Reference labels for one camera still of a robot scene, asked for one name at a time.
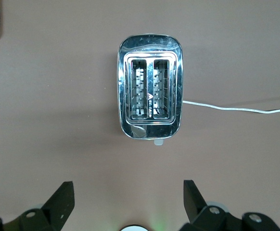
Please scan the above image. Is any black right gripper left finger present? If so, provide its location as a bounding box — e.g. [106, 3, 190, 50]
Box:
[0, 180, 76, 231]

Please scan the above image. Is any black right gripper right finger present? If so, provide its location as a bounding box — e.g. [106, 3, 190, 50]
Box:
[178, 179, 280, 231]

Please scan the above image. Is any chrome and beige toaster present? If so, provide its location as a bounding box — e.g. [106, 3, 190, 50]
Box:
[116, 33, 185, 146]

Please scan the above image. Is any brown table cover sheet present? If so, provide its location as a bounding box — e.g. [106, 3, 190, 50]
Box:
[0, 0, 280, 231]

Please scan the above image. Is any white toaster power cord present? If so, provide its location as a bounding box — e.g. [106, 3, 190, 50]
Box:
[182, 100, 280, 115]

